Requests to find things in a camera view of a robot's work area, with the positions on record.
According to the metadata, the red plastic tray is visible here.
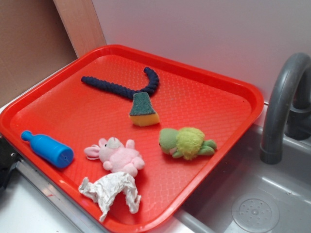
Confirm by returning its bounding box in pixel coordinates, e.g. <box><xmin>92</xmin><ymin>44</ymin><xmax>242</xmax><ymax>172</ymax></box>
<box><xmin>0</xmin><ymin>45</ymin><xmax>263</xmax><ymax>233</ymax></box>

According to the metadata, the green and yellow sponge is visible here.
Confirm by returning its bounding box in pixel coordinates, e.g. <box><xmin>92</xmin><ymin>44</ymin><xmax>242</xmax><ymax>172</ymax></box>
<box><xmin>129</xmin><ymin>92</ymin><xmax>160</xmax><ymax>127</ymax></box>

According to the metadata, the blue plastic toy bottle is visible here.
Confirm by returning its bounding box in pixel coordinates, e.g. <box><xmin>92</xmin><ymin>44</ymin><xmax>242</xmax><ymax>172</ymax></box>
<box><xmin>21</xmin><ymin>131</ymin><xmax>74</xmax><ymax>168</ymax></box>

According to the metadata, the grey plastic faucet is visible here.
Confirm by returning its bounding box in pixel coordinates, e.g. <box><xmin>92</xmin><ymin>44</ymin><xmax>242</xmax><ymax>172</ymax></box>
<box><xmin>260</xmin><ymin>53</ymin><xmax>311</xmax><ymax>165</ymax></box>

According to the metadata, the crumpled white paper towel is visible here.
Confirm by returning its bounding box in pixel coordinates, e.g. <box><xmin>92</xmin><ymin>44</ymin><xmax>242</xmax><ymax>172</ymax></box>
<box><xmin>78</xmin><ymin>172</ymin><xmax>141</xmax><ymax>222</ymax></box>

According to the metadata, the green plush turtle toy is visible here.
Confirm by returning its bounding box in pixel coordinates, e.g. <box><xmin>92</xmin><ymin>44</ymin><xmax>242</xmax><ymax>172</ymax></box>
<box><xmin>159</xmin><ymin>127</ymin><xmax>217</xmax><ymax>161</ymax></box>

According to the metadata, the pink plush bunny toy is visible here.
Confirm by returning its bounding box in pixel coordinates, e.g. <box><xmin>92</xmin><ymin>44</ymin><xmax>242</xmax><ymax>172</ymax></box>
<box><xmin>84</xmin><ymin>137</ymin><xmax>145</xmax><ymax>177</ymax></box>

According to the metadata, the light wooden board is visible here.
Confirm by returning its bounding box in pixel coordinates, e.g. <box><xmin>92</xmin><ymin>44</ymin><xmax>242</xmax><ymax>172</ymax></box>
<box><xmin>53</xmin><ymin>0</ymin><xmax>106</xmax><ymax>57</ymax></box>

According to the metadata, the dark blue braided rope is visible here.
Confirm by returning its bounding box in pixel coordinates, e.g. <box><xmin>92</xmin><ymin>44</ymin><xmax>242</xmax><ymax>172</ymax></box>
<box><xmin>81</xmin><ymin>67</ymin><xmax>160</xmax><ymax>100</ymax></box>

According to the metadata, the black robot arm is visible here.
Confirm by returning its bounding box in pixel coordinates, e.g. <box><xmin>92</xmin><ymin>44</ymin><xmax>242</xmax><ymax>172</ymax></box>
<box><xmin>0</xmin><ymin>136</ymin><xmax>19</xmax><ymax>193</ymax></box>

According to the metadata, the grey plastic sink basin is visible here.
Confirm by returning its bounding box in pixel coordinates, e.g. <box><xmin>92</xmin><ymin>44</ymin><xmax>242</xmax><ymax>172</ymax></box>
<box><xmin>175</xmin><ymin>126</ymin><xmax>311</xmax><ymax>233</ymax></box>

